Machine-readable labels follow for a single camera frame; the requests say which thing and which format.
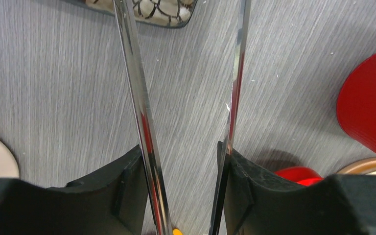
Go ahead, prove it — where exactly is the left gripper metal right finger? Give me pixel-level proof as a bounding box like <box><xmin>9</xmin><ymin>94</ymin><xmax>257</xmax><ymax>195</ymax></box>
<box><xmin>209</xmin><ymin>0</ymin><xmax>252</xmax><ymax>235</ymax></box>

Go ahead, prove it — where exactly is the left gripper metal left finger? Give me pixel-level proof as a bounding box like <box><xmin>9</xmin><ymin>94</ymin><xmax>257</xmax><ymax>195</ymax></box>
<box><xmin>113</xmin><ymin>0</ymin><xmax>173</xmax><ymax>235</ymax></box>

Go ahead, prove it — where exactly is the yellow red toy block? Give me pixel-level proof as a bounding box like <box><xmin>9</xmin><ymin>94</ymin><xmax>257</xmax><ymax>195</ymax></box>
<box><xmin>172</xmin><ymin>229</ymin><xmax>183</xmax><ymax>235</ymax></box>

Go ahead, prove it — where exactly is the red round lid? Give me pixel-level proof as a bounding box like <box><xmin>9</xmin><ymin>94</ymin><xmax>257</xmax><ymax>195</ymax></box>
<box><xmin>275</xmin><ymin>166</ymin><xmax>323</xmax><ymax>187</ymax></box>

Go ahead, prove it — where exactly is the black floral square plate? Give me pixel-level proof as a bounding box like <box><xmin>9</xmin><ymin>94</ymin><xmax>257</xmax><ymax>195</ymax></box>
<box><xmin>67</xmin><ymin>0</ymin><xmax>197</xmax><ymax>28</ymax></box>

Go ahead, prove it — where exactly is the beige round inner lid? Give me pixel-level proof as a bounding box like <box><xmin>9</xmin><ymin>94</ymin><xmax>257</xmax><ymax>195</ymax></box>
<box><xmin>337</xmin><ymin>157</ymin><xmax>376</xmax><ymax>175</ymax></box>

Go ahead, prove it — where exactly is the red cylindrical container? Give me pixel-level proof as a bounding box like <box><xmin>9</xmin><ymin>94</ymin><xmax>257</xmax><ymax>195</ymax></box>
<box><xmin>336</xmin><ymin>53</ymin><xmax>376</xmax><ymax>153</ymax></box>

